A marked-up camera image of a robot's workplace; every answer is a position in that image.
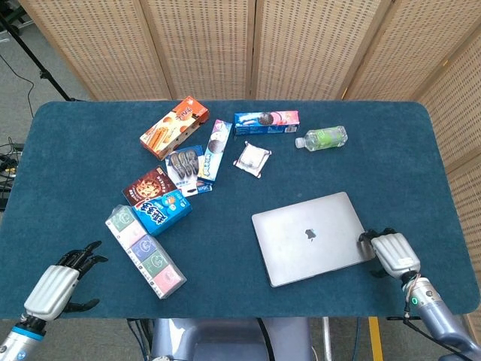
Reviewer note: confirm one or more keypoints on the orange biscuit box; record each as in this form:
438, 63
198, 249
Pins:
169, 128

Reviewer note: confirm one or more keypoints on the blue and brown cookie box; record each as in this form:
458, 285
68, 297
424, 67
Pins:
158, 210

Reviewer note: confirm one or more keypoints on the black tripod stand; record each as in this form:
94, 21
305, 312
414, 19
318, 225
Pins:
37, 64

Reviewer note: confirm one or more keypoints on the green label water bottle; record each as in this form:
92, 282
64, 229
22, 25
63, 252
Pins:
323, 137

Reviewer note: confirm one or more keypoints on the grey aluminium laptop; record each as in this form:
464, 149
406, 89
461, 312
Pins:
300, 240

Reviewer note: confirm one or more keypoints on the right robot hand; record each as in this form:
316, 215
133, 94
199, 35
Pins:
394, 252

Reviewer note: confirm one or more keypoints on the small white foil packet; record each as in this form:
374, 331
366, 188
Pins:
251, 158

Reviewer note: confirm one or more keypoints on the blue grey robot torso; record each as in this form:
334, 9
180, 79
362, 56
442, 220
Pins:
210, 338

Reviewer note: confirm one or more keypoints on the blue cookie pack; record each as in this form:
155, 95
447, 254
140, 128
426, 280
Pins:
182, 165

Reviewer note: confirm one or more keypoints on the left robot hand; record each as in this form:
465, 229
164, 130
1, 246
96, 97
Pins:
50, 291

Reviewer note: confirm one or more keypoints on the slim light blue cookie box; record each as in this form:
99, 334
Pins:
214, 150

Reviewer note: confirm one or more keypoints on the blue and pink cookie box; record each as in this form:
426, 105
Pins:
263, 122

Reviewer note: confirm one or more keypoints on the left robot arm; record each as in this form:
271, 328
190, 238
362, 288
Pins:
19, 342

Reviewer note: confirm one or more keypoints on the metal table leg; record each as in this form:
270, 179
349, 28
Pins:
327, 338

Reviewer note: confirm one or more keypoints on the blue table cloth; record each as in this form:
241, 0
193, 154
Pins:
225, 233

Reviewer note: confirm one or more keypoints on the clear pack of tissue packets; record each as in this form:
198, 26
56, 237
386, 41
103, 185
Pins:
146, 252

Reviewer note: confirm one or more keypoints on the wicker folding screen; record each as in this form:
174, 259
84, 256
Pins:
206, 45

